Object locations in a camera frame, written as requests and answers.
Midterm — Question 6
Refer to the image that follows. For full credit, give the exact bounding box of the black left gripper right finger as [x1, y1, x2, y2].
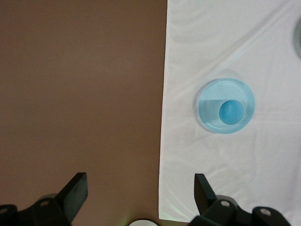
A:
[189, 173, 295, 226]

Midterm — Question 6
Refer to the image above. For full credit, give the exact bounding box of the white square cloth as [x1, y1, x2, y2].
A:
[158, 0, 301, 224]

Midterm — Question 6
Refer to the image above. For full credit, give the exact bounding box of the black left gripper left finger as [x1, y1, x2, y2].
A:
[0, 172, 89, 226]

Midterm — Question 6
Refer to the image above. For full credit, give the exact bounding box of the blue round plate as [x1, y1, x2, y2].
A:
[193, 77, 256, 136]

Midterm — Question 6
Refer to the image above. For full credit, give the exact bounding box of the green round plate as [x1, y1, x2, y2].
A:
[293, 18, 301, 58]

